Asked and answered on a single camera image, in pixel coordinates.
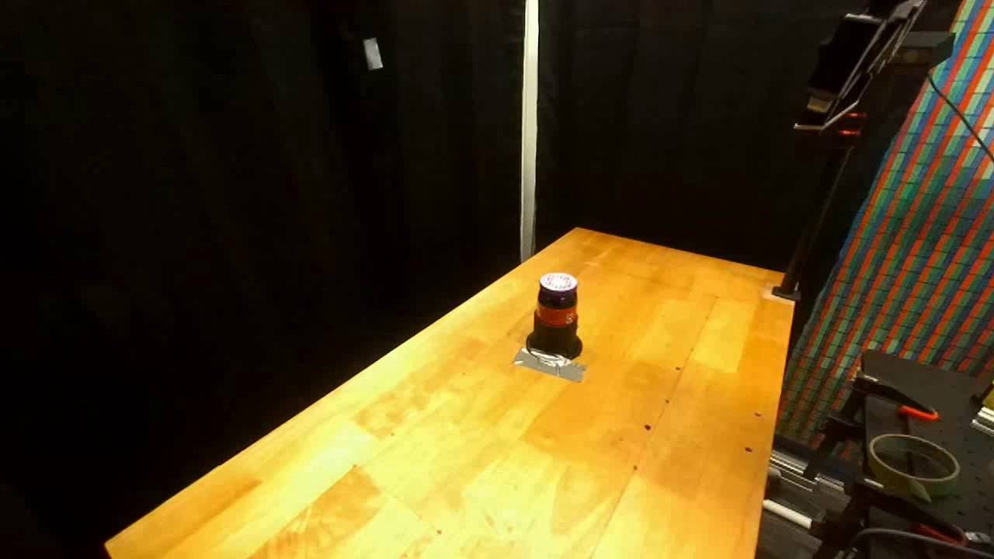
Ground roll of tape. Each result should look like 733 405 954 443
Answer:
866 433 960 502

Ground colourful striped board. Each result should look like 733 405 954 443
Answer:
776 0 994 443

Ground orange handled clamp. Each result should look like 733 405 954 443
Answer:
896 405 941 422

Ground black camera tripod stand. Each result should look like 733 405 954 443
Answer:
772 0 927 301

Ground grey tape patch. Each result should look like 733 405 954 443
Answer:
514 349 587 383

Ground brown cup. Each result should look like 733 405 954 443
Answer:
528 274 580 360

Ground white tag on curtain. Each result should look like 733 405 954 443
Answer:
362 37 385 71

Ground white vertical pole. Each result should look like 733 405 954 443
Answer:
517 0 541 260

